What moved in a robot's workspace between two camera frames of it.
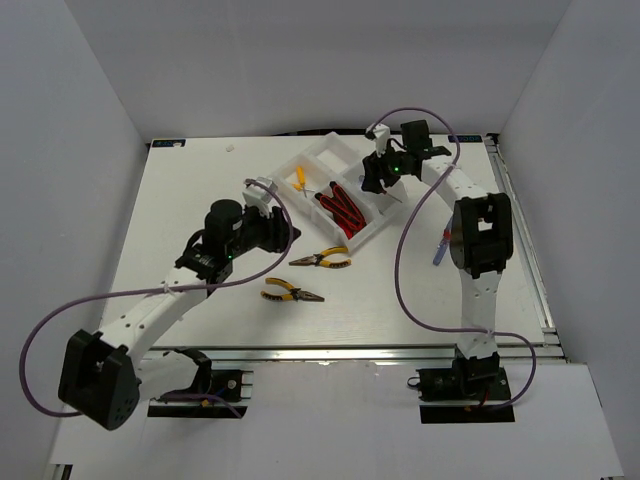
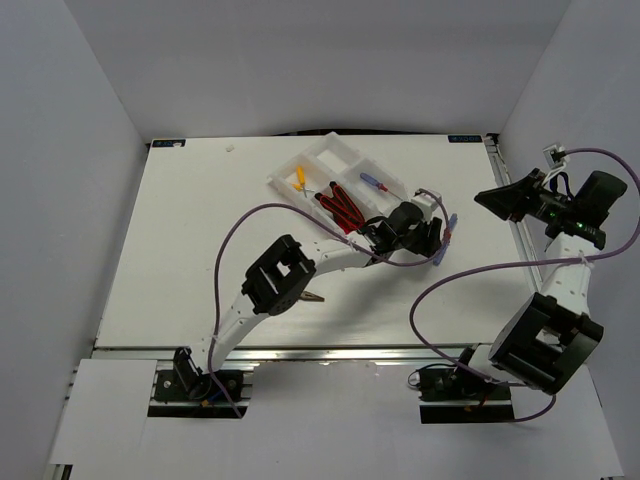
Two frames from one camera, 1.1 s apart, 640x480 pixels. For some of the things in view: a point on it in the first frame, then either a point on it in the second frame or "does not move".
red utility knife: x=348 y=205 does not move
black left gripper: x=277 y=228 -> x=428 y=246
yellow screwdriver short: x=299 y=187 does not move
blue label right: x=465 y=138 does not move
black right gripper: x=374 y=168 -> x=512 y=198
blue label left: x=169 y=143 does not move
